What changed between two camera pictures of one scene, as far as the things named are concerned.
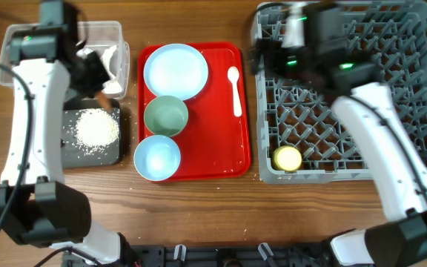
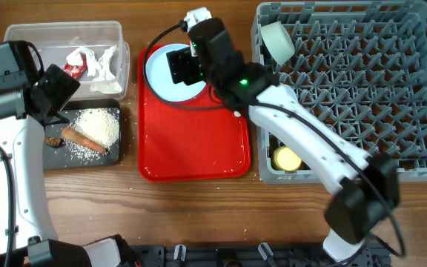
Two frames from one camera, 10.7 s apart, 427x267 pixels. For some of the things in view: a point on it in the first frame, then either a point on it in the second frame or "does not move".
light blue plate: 176,70 does not move
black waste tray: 91,135 does not move
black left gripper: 102,78 -> 63,85
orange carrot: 104,101 -> 81,140
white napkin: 113,85 does not move
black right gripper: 276,67 -> 181,62
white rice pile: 96,130 does not move
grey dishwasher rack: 299,137 does not move
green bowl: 166,116 -> 278,41
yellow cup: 286,159 does not move
